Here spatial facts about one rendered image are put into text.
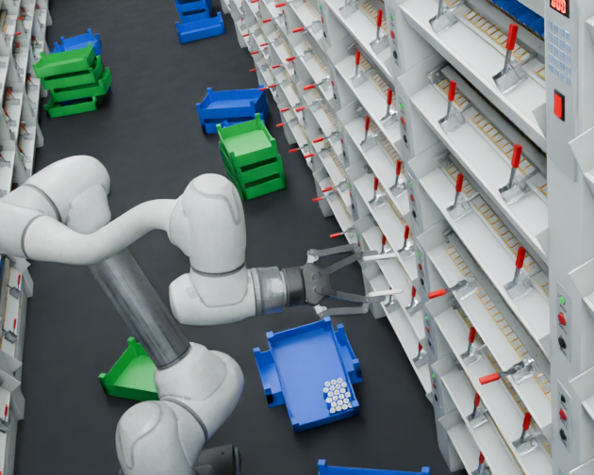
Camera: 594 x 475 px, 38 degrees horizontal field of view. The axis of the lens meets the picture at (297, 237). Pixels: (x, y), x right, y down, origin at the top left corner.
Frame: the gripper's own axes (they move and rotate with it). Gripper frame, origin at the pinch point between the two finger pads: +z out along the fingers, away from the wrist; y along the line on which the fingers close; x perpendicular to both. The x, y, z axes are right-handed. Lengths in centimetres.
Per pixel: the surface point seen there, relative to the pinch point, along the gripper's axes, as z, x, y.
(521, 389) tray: 17.0, -15.6, -24.9
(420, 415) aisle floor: 28, 85, -33
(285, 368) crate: -7, 101, -14
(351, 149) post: 18, 78, 46
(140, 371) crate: -51, 134, -8
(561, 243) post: 9, -56, -5
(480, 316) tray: 17.9, -0.1, -10.5
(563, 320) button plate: 10, -49, -15
